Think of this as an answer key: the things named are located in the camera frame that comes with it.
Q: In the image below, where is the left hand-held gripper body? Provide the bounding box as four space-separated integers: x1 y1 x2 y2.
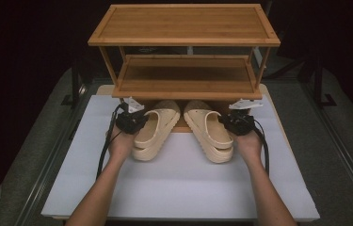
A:
114 96 151 136

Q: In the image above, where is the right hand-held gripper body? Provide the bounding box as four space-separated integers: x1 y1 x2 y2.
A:
217 98 265 137

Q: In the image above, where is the cream clog shoe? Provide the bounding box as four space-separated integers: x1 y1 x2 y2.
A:
183 99 235 165
131 99 182 163

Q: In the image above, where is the wooden three-tier shoe rack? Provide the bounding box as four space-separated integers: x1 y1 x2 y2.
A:
88 3 281 134

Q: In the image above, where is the person's right hand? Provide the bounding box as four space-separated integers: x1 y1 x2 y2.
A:
229 128 264 165

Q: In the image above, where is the person's left hand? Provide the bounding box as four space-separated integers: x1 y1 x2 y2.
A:
107 126 138 162

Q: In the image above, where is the black metal stand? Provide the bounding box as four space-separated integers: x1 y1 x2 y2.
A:
313 55 338 109
60 57 87 109

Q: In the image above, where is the white table mat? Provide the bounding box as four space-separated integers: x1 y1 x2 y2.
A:
40 94 321 221

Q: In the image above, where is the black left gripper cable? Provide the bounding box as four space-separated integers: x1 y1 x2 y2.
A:
96 103 127 181

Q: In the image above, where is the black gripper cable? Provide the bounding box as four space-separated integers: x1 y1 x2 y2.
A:
251 118 271 177
96 103 127 181

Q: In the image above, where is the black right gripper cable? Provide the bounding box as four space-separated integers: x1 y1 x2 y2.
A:
251 118 271 177

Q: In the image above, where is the grey metal rail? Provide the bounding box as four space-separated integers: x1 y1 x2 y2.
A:
15 82 94 226
299 80 353 215

